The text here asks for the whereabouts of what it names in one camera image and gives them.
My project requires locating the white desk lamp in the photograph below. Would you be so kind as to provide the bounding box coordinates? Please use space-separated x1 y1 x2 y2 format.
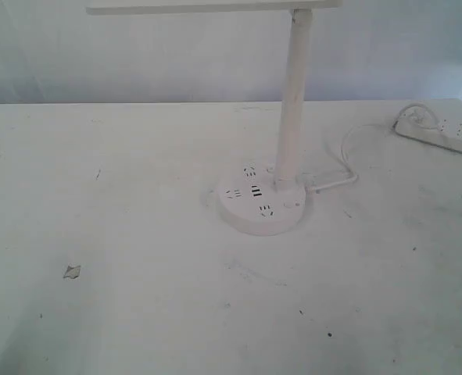
85 0 342 236

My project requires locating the small torn tape scrap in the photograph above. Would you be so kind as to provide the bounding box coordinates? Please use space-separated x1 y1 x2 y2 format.
63 265 81 280

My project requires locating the white power strip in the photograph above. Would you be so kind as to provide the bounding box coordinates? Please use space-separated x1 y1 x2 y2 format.
393 99 462 154

